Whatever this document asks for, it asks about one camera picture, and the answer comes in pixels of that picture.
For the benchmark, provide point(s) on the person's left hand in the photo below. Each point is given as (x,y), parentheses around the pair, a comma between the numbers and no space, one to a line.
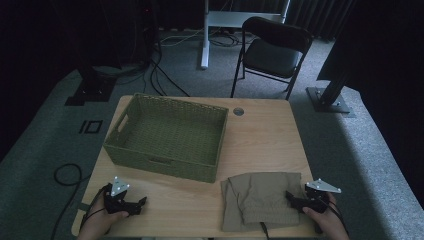
(96,223)

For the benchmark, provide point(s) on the khaki pants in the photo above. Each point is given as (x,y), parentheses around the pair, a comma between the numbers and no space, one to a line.
(256,196)

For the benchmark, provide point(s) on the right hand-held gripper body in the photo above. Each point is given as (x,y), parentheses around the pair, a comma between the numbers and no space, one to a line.
(316,200)

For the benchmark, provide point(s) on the person's right hand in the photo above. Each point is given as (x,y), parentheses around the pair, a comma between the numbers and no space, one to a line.
(330,223)

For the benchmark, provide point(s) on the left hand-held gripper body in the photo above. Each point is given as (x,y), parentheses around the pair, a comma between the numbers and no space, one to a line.
(116,200)

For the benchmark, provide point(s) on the black metal stand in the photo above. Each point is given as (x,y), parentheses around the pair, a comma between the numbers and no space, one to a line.
(328,100)
(91,90)

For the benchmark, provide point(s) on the green woven basket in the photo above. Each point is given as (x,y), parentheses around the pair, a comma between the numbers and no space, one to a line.
(173,136)

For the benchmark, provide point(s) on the dark curtain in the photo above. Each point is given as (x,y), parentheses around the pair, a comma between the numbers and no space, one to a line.
(316,16)

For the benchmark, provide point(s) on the black folding chair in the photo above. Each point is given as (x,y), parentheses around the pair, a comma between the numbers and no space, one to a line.
(271,58)

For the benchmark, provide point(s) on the white metal desk frame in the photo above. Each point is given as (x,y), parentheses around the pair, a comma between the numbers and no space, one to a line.
(233,18)

